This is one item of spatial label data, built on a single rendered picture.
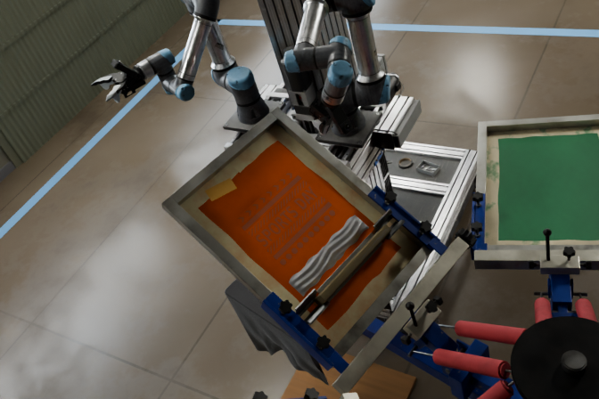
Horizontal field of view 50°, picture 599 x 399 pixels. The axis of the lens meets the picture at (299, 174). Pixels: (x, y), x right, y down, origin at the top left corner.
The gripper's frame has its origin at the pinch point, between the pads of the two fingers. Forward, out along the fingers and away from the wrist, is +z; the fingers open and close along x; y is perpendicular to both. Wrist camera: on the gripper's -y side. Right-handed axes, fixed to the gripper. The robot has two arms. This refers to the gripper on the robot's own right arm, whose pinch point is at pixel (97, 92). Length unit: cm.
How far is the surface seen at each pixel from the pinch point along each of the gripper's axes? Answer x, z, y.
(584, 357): -197, -47, 6
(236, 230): -90, -7, 15
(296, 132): -73, -47, 9
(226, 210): -83, -8, 12
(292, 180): -85, -35, 16
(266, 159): -74, -32, 11
